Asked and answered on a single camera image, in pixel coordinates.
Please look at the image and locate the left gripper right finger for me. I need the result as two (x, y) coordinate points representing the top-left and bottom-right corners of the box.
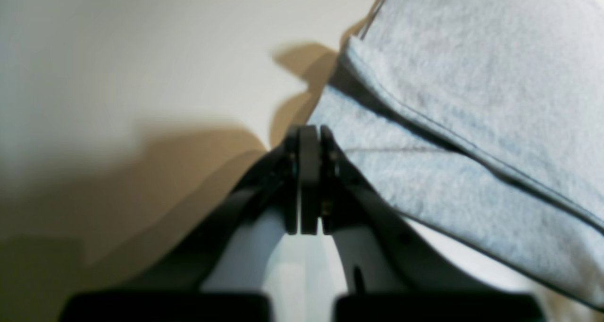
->
(301, 126), (545, 322)

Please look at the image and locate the grey T-shirt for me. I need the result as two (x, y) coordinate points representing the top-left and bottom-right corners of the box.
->
(308, 0), (604, 310)

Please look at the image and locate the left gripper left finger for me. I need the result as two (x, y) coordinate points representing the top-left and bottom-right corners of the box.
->
(59, 127), (300, 322)

